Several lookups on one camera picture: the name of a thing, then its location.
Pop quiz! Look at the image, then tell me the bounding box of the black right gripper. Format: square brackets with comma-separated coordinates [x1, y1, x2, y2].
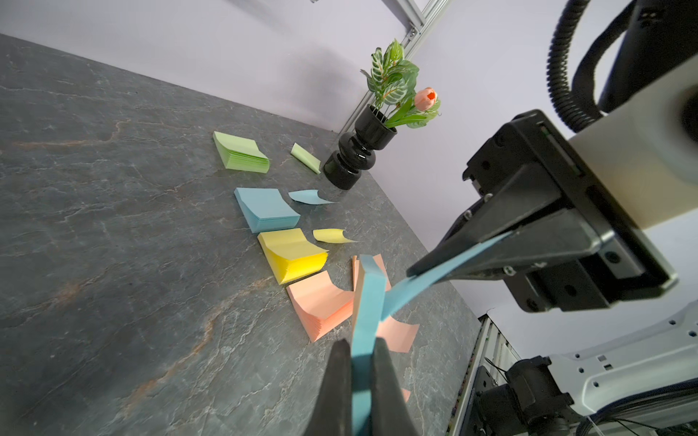
[406, 110, 678, 314]

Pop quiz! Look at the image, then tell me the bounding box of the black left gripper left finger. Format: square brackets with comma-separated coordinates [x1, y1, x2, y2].
[304, 340, 352, 436]

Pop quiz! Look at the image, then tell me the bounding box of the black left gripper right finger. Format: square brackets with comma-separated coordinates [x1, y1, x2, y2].
[372, 338, 417, 436]

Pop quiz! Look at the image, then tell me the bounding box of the light blue memo pad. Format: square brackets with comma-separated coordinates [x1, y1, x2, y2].
[351, 254, 387, 435]

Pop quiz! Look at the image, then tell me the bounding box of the yellow memo pad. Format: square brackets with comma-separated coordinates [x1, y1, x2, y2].
[257, 228, 328, 284]

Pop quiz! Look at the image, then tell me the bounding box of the torn yellow memo page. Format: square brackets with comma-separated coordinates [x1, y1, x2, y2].
[313, 228, 354, 245]

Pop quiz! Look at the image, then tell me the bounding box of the torn blue memo page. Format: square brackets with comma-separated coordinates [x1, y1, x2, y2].
[288, 190, 333, 205]

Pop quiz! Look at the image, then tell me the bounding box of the torn green memo page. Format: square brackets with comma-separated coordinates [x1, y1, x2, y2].
[290, 143, 322, 174]

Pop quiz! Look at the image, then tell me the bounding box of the green memo pad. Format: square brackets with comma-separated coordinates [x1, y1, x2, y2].
[213, 131, 270, 174]

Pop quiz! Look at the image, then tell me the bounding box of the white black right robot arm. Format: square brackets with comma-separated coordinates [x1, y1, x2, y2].
[407, 110, 697, 435]

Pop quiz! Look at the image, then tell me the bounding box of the black glossy vase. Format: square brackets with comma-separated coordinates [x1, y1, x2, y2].
[322, 105, 397, 190]

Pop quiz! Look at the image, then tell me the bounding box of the green artificial plant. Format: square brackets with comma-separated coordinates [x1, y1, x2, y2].
[361, 40, 441, 129]

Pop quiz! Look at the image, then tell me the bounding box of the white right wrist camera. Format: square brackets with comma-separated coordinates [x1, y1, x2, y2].
[569, 57, 697, 229]

